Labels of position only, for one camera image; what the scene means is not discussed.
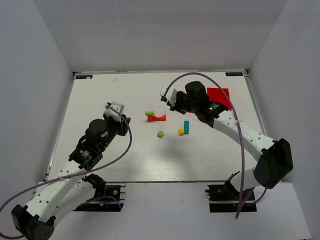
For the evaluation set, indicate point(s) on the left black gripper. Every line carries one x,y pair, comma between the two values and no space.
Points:
122,125

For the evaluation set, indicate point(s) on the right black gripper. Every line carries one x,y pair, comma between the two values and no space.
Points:
175,105

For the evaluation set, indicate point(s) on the long green wood block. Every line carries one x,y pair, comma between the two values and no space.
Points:
149,113

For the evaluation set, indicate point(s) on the red rectangular wood block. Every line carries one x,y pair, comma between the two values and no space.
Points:
150,118

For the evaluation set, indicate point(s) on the red arch wood block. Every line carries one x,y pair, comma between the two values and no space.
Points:
159,118

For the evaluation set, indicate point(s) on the red plastic bin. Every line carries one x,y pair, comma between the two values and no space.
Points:
216,95

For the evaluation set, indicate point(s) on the green wood cube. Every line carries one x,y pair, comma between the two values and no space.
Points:
160,134

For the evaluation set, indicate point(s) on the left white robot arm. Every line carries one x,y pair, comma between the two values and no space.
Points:
75,183

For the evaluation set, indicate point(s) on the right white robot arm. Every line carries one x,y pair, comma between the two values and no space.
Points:
273,157

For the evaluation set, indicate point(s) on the teal flat wood block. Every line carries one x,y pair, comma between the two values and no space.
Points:
186,127

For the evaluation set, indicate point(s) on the yellow wood cube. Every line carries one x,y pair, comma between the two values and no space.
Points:
181,132

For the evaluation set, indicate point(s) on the right blue table sticker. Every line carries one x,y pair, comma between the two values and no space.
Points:
234,74

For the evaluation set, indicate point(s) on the blue table sticker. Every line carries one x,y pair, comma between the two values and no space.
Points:
83,77
234,74

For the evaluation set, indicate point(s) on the left blue table sticker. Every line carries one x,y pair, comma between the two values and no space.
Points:
83,77

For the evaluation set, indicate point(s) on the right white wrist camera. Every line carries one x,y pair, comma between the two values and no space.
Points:
168,96

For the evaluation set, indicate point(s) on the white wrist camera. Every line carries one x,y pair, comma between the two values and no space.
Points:
114,109
168,96

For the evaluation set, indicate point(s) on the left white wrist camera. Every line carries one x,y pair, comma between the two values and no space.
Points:
114,109

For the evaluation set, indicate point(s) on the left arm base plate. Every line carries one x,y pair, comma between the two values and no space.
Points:
111,201

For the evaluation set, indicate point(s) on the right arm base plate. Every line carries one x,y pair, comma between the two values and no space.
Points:
222,201

